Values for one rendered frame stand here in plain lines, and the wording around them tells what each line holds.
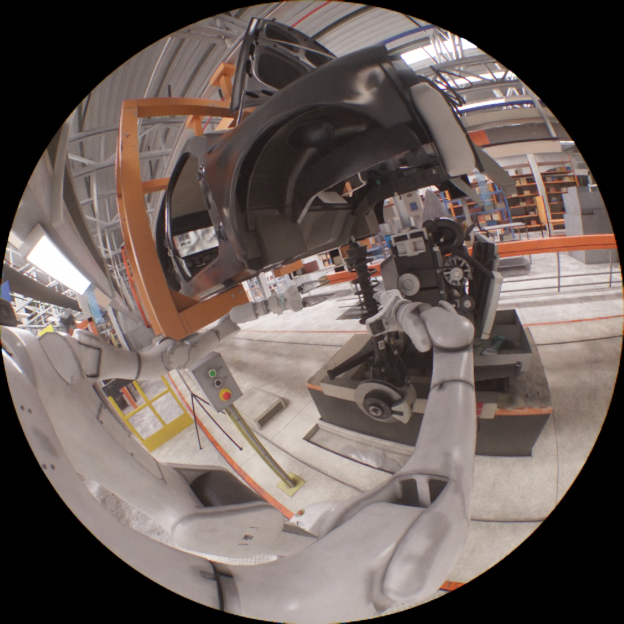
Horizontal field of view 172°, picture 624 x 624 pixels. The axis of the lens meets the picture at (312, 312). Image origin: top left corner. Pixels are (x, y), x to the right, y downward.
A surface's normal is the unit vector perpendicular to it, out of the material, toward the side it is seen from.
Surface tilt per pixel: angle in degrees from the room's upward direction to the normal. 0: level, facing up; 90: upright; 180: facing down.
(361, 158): 90
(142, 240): 90
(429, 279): 90
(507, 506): 0
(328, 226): 102
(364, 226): 90
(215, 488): 16
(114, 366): 108
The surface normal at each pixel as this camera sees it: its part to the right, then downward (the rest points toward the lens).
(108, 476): 0.76, -0.03
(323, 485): -0.32, -0.91
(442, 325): -0.54, -0.79
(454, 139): -0.54, 0.56
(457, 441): -0.11, -0.82
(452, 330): -0.48, -0.72
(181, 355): 0.93, 0.06
